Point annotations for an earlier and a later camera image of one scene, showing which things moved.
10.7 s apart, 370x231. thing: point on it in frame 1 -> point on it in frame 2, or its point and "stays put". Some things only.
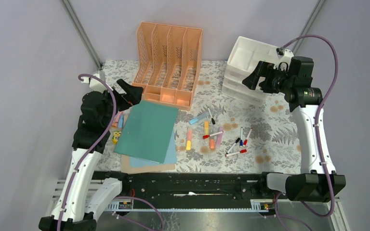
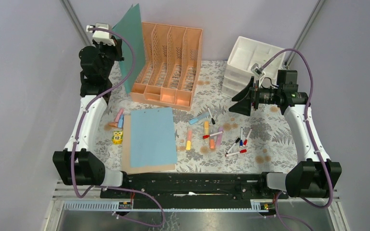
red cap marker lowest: (241, 151) stays put
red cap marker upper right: (245, 141) stays put
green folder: (147, 131) -> (129, 26)
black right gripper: (261, 70) -> (243, 107)
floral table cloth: (219, 134) stays put
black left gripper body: (106, 118) -> (109, 53)
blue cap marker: (241, 141) stays put
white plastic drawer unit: (244, 57) stays put
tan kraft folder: (125, 166) stays put
